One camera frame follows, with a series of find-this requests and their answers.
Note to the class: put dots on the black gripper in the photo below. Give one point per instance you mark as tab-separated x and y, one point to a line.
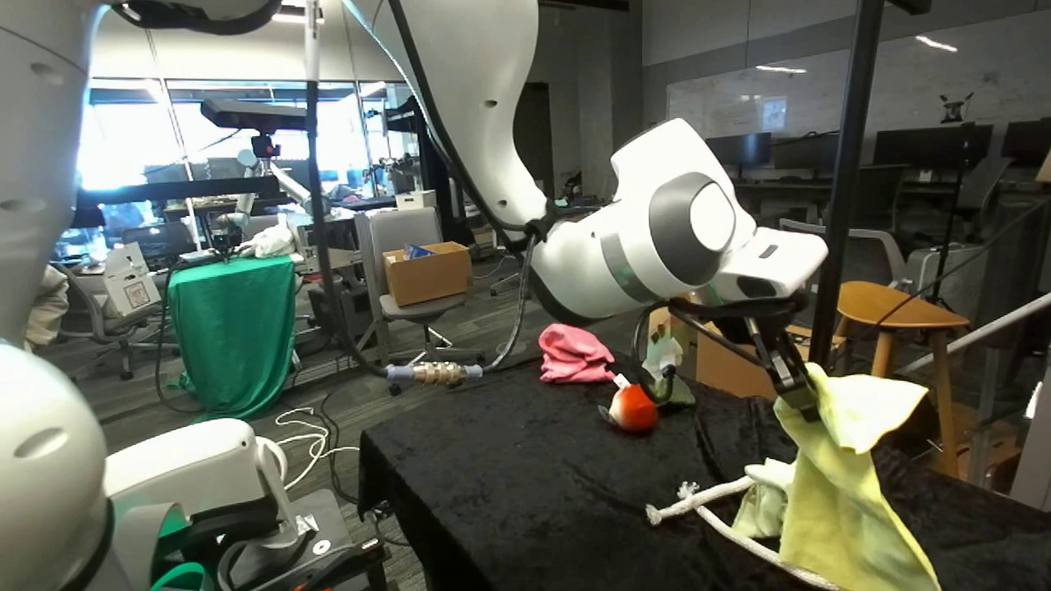
773	341

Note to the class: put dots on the pale yellow cloth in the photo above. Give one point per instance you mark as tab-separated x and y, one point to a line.
841	512

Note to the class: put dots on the pink cloth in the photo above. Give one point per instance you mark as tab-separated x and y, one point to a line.
575	356

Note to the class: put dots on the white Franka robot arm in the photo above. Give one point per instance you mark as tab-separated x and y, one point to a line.
657	250

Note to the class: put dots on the black velvet tablecloth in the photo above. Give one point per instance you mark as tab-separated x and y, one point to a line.
526	504

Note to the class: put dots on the large cardboard box black tape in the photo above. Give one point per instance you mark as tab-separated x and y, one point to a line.
712	371

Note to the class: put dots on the wooden stool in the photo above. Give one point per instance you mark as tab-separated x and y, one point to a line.
890	307

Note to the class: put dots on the white mesh office chair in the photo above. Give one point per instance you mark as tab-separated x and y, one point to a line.
890	256

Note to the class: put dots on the silver slanted metal pole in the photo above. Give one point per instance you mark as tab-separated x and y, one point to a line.
986	327

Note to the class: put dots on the black vertical pole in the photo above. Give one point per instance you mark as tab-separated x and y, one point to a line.
850	167

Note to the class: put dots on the black computer monitor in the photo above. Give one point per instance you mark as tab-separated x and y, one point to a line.
930	147
809	150
745	150
1028	139

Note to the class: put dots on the small cardboard box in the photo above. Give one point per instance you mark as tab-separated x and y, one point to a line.
427	273

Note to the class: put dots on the green draped cloth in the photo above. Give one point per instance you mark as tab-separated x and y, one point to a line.
233	330

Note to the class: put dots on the black drone wall figure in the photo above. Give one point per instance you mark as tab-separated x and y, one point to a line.
958	106

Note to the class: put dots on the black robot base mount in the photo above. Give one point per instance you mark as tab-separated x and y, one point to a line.
316	546

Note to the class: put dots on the black camera on tripod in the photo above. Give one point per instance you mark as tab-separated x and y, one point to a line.
263	141

